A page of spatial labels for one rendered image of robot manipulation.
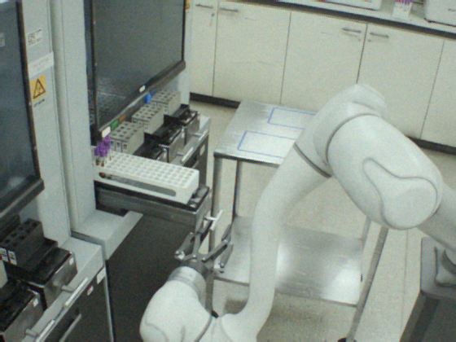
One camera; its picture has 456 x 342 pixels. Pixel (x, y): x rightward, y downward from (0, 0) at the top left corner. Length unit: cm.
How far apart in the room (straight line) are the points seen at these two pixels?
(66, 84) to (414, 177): 81
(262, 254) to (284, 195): 14
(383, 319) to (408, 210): 156
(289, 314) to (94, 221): 108
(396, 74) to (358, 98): 263
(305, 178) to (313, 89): 270
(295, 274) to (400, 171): 127
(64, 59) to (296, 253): 128
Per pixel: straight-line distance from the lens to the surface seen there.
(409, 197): 82
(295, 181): 101
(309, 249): 216
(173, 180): 142
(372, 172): 82
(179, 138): 177
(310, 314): 229
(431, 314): 158
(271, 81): 374
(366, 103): 97
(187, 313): 116
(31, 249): 126
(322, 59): 360
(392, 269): 263
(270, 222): 105
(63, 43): 123
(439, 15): 351
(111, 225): 147
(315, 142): 97
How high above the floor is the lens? 163
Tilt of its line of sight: 31 degrees down
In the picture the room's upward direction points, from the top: 5 degrees clockwise
